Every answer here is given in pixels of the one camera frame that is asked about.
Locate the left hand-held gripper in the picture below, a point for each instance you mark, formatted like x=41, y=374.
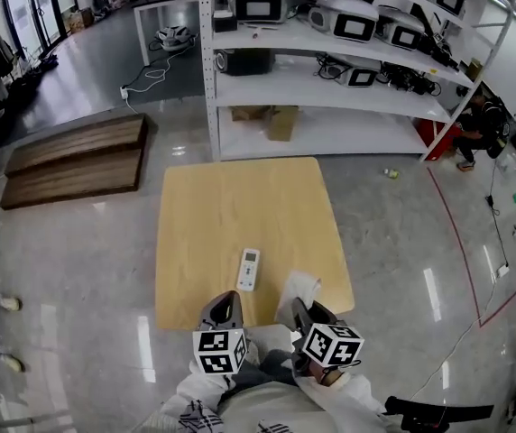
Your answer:
x=215, y=352

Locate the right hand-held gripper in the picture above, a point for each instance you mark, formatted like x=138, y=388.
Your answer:
x=332, y=345

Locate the white cloth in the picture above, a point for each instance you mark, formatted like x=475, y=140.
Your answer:
x=296, y=289

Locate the white remote control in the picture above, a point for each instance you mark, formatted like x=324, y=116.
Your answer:
x=248, y=269

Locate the person's right forearm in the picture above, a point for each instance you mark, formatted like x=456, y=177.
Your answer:
x=339, y=390

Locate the person's left forearm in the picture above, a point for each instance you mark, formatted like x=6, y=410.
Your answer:
x=204, y=390

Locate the person's white top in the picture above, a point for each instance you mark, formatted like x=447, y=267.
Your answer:
x=267, y=404

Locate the black stand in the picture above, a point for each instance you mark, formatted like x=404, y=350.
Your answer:
x=438, y=411

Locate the small green white object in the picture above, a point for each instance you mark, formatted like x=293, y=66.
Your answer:
x=392, y=173

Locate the upright cardboard box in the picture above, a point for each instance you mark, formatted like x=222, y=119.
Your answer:
x=282, y=124

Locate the flat cardboard box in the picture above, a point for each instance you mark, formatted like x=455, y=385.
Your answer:
x=251, y=113

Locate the dark wooden platform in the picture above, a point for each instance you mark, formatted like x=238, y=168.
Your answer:
x=73, y=178
x=77, y=144

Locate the red box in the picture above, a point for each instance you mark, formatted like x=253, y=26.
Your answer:
x=431, y=135

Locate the white metal shelf unit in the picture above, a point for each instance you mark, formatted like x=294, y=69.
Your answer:
x=285, y=88

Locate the white power strip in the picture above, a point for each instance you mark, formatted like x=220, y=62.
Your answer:
x=125, y=91

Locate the large black box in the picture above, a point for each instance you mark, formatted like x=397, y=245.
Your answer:
x=244, y=62

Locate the pile of black equipment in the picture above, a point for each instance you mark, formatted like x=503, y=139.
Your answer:
x=409, y=79

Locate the grey white floor device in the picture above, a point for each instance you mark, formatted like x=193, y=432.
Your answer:
x=174, y=38

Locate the small black box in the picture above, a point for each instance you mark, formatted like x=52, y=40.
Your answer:
x=225, y=21

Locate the small brown cardboard box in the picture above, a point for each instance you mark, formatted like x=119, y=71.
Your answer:
x=475, y=70

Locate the white table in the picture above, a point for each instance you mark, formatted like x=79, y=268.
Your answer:
x=168, y=0

